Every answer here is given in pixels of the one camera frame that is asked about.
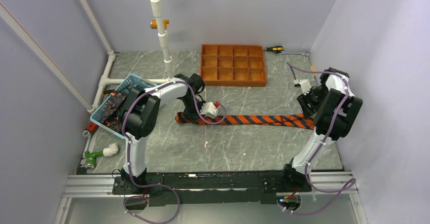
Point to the brown compartment tray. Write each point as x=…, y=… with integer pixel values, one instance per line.
x=233, y=65

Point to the orange black screwdriver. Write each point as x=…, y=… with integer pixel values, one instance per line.
x=275, y=49

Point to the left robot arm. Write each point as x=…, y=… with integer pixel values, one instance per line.
x=139, y=117

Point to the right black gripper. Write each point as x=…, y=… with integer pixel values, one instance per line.
x=303, y=100

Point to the dark patterned ties pile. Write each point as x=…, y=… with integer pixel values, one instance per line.
x=110, y=111

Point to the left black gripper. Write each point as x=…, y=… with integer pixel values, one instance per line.
x=192, y=117

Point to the white diagonal wall pipe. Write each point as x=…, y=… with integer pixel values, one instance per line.
x=22, y=33

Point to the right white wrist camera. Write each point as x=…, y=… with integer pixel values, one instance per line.
x=304, y=85

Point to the green white pipe fitting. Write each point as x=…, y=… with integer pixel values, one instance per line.
x=90, y=157

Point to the silver wrench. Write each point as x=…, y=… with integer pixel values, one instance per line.
x=305, y=53

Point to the orange navy striped tie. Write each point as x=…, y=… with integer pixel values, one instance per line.
x=294, y=120

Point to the blue plastic basket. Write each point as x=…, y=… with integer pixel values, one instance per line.
x=130, y=82

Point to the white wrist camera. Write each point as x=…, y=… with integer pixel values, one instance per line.
x=209, y=109
x=304, y=85

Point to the white pvc pipe stand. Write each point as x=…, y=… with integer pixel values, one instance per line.
x=156, y=6

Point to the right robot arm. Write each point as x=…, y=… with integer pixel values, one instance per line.
x=333, y=108

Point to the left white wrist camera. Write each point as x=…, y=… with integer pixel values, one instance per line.
x=209, y=109

